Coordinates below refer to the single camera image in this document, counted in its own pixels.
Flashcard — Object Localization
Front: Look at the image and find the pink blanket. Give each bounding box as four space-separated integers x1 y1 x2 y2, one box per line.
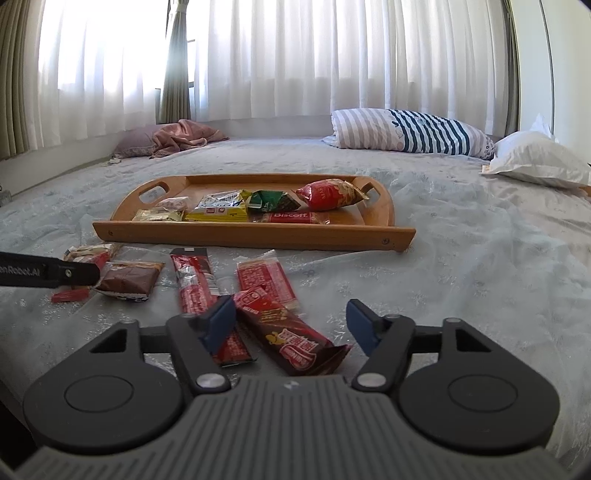
150 119 230 159

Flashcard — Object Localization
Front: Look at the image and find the white pillow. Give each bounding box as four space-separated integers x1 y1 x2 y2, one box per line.
480 114 591 190

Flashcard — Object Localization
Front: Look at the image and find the beige black snack packet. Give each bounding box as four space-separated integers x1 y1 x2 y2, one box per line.
93 260 165 304

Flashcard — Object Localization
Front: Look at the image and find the clear cream cookie packet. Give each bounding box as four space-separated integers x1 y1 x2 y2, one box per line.
64 244 122 265

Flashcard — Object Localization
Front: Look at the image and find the red biscuit packet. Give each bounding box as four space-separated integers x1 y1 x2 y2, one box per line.
262 211 331 226

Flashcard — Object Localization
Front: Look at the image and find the green drape curtain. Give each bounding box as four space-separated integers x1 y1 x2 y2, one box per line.
0 0 48 161
159 0 193 125
501 0 526 136

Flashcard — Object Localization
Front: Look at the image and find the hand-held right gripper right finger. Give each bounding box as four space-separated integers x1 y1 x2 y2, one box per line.
346 298 499 393

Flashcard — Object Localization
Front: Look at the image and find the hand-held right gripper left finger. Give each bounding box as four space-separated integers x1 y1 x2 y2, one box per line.
89 295 237 394

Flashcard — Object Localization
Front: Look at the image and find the green snack packet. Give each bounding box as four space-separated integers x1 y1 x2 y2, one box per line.
246 189 302 216

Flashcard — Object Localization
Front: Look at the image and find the pink small packet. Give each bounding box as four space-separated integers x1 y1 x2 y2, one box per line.
50 286 93 304

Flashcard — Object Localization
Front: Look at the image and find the brown stick snack packet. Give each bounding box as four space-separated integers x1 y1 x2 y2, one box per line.
232 285 352 377

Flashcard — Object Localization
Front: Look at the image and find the red long stick packet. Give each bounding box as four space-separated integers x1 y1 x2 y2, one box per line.
169 247 253 368

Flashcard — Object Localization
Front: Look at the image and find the striped folded duvet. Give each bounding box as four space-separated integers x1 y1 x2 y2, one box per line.
322 108 498 161

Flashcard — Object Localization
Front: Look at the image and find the yellow cracker packet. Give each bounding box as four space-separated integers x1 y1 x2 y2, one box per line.
185 190 253 223

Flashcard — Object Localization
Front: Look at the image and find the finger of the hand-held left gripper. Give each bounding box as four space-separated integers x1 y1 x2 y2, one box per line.
58 259 101 289

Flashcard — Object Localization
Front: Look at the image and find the wooden tray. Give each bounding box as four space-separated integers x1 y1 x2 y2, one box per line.
92 173 416 253

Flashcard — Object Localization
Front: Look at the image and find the purple pillow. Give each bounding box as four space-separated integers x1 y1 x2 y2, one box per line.
111 127 160 158

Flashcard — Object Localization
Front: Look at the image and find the red puffed snack bag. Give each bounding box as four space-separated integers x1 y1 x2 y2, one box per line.
294 179 371 212

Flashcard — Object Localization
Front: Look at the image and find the gold packet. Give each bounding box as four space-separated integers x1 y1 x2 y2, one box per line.
133 208 186 223

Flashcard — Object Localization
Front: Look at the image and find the white sheer curtain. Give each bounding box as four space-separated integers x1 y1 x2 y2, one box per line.
37 0 170 140
187 0 514 126

